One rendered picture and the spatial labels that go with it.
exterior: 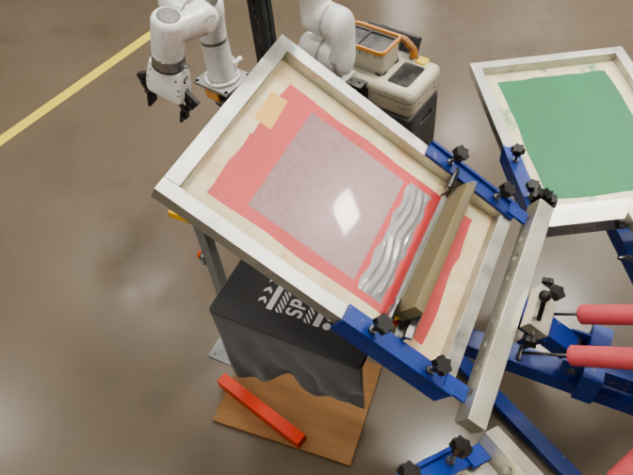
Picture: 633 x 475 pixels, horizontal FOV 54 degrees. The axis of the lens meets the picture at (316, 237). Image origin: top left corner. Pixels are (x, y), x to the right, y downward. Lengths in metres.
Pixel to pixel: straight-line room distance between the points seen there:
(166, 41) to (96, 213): 2.26
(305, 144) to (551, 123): 1.09
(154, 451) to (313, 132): 1.63
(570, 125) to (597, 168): 0.21
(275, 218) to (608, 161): 1.25
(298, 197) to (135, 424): 1.61
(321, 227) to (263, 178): 0.18
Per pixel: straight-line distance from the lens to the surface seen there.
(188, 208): 1.33
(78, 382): 3.03
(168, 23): 1.42
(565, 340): 1.68
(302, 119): 1.60
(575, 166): 2.25
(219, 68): 2.22
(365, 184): 1.59
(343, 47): 1.79
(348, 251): 1.48
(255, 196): 1.44
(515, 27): 4.63
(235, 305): 1.85
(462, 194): 1.61
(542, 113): 2.42
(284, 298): 1.84
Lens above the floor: 2.47
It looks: 51 degrees down
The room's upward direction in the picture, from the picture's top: 7 degrees counter-clockwise
